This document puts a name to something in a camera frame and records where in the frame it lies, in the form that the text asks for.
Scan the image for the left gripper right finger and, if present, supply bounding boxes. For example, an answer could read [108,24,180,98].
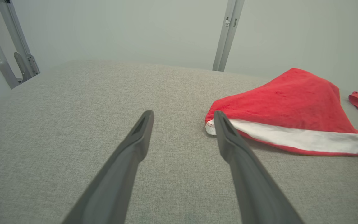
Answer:
[213,110,305,224]

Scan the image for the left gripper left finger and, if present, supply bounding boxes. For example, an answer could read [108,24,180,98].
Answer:
[62,110,154,224]

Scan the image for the red shorts with white band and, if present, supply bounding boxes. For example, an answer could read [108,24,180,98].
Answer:
[205,68,358,156]

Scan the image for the grey partition post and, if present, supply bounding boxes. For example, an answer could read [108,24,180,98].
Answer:
[213,0,245,72]

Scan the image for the grey metal frame bracket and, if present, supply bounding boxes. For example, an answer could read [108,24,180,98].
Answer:
[0,0,40,90]

